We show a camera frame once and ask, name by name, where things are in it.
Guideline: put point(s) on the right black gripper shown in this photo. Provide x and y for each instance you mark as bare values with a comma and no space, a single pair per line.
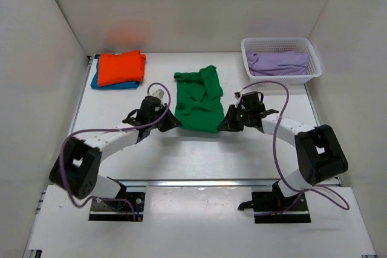
228,124

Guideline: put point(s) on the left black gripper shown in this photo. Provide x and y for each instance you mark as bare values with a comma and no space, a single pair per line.
172,122

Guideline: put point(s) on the green t shirt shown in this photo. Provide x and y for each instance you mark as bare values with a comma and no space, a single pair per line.
199,105

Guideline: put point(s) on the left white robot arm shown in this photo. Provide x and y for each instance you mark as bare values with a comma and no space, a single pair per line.
82,158

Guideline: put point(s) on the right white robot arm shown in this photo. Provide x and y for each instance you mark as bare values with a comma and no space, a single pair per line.
320,156

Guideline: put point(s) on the folded orange t shirt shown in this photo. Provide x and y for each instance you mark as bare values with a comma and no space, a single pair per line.
124,67

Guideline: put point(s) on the purple t shirt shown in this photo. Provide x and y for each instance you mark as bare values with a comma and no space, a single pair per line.
289,63

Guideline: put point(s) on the folded blue t shirt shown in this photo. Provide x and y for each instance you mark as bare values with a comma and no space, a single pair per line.
116,86

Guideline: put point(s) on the white plastic basket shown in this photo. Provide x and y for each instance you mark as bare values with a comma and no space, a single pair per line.
280,45

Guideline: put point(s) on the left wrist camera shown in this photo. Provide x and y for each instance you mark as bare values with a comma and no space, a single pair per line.
159,93

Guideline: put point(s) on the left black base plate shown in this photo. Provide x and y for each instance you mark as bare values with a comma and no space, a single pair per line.
120,211

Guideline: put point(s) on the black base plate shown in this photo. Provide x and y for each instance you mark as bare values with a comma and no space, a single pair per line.
120,211
270,208

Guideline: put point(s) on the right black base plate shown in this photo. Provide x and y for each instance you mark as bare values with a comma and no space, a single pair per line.
270,208

